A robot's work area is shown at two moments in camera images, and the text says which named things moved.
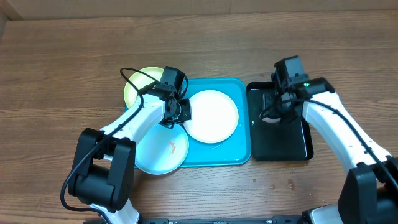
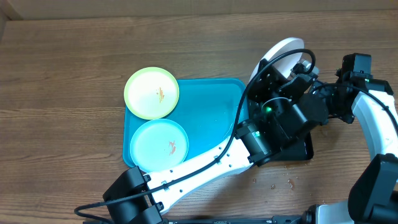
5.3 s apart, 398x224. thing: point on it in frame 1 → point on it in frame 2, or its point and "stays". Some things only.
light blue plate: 161,150 stays
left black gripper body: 182,113 → 265,91
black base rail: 277,219 stays
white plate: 214,116 → 284,63
